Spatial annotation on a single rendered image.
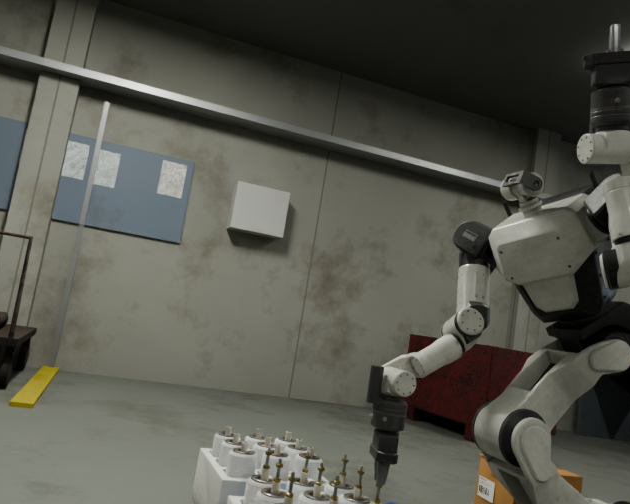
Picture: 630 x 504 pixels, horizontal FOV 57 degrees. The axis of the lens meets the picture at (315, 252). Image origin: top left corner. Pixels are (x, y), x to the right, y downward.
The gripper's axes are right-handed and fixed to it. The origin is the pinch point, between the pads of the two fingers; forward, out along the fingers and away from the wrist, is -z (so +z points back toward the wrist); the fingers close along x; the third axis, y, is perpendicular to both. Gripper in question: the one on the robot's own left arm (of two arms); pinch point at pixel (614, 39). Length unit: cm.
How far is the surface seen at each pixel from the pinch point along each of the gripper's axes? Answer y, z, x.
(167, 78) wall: 327, -81, 299
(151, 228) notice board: 300, 51, 302
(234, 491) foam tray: 23, 124, 101
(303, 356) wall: 366, 171, 188
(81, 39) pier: 278, -106, 349
